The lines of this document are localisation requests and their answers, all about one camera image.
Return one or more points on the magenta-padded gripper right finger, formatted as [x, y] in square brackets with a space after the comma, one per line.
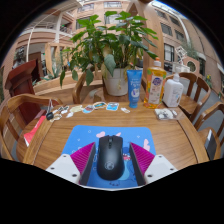
[160, 168]

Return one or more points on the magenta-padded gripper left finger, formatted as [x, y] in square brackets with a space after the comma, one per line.
[65, 168]

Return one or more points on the black computer mouse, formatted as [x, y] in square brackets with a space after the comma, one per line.
[110, 160]

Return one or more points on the blue cartoon mouse pad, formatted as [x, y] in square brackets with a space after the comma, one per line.
[83, 136]

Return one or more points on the red booklet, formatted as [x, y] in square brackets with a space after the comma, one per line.
[33, 131]

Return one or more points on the small clear tissue packet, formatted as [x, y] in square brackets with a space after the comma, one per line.
[165, 114]

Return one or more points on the bunch of keys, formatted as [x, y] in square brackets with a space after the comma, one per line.
[50, 115]

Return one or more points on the blue cartoon sticker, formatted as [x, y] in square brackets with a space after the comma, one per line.
[112, 106]

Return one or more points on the white pump bottle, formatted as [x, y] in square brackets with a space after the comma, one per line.
[173, 91]

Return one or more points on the yellow liquid bottle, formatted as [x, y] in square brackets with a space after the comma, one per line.
[155, 86]

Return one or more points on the blue squeeze tube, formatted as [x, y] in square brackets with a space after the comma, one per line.
[134, 88]

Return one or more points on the green potted plant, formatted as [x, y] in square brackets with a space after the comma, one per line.
[110, 43]

